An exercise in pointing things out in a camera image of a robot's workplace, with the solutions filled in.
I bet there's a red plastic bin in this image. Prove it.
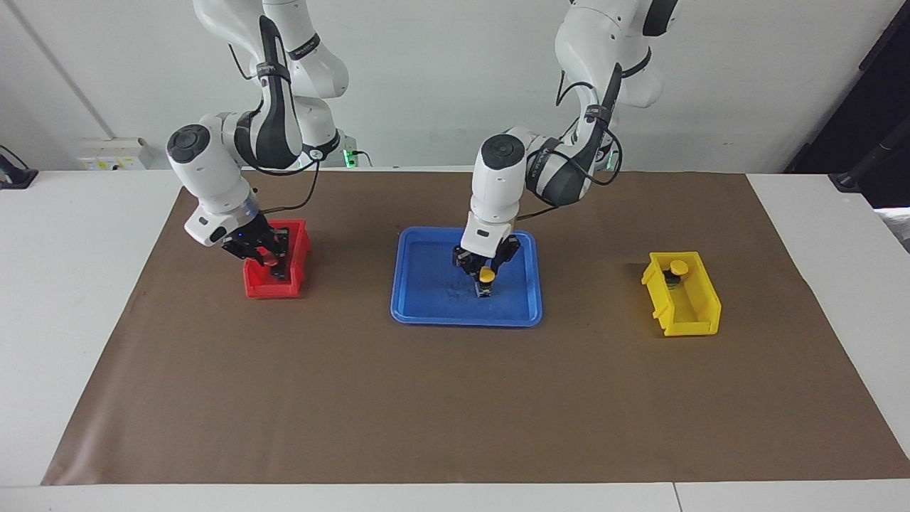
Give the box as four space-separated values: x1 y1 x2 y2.
242 218 312 299

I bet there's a blue plastic tray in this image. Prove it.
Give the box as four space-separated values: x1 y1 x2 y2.
390 226 543 328

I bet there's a brown table mat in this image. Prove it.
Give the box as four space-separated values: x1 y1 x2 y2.
41 169 910 486

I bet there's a yellow plastic bin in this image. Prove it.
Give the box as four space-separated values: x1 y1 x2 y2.
641 250 722 338

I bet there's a grey glossy sheet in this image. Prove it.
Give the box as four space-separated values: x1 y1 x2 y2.
873 206 910 253

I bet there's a black backdrop panel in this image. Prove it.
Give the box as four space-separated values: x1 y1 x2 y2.
786 0 910 208

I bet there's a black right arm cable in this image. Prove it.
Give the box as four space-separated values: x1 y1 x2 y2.
227 43 321 215

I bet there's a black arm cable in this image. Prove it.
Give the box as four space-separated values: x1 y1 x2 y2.
518 68 625 218
227 43 321 215

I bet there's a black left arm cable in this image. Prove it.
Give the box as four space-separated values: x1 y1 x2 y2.
518 68 625 218

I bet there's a white wall power outlet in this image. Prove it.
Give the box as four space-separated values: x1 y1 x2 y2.
77 137 152 171

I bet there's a black clamp mount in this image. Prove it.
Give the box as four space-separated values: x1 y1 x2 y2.
0 144 38 191

